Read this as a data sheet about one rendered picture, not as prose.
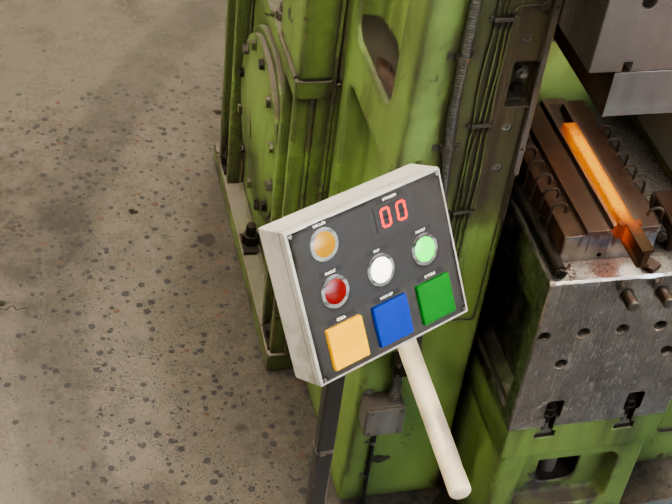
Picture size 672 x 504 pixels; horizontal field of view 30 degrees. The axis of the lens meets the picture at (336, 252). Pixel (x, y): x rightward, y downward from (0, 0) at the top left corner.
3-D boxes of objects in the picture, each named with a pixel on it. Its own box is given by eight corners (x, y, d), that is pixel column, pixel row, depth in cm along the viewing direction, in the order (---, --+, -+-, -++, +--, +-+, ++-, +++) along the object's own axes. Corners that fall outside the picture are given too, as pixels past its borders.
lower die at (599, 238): (650, 254, 252) (661, 222, 247) (557, 262, 248) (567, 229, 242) (575, 127, 282) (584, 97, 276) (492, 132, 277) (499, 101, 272)
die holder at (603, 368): (666, 413, 281) (728, 268, 251) (507, 431, 273) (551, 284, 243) (577, 245, 321) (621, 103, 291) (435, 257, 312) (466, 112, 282)
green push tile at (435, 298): (457, 310, 225) (449, 272, 223) (425, 326, 222) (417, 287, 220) (450, 308, 227) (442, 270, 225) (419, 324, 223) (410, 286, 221)
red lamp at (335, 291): (349, 305, 211) (352, 287, 208) (322, 308, 210) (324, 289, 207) (345, 292, 213) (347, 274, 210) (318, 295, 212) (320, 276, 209)
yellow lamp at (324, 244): (338, 259, 208) (341, 239, 205) (311, 261, 207) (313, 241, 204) (334, 246, 210) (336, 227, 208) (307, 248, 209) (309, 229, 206)
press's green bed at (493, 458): (612, 533, 313) (664, 412, 282) (471, 553, 304) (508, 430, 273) (538, 369, 352) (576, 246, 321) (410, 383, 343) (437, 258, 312)
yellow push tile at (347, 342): (371, 354, 215) (362, 314, 213) (337, 372, 212) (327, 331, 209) (365, 352, 217) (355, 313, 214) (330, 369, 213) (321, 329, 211)
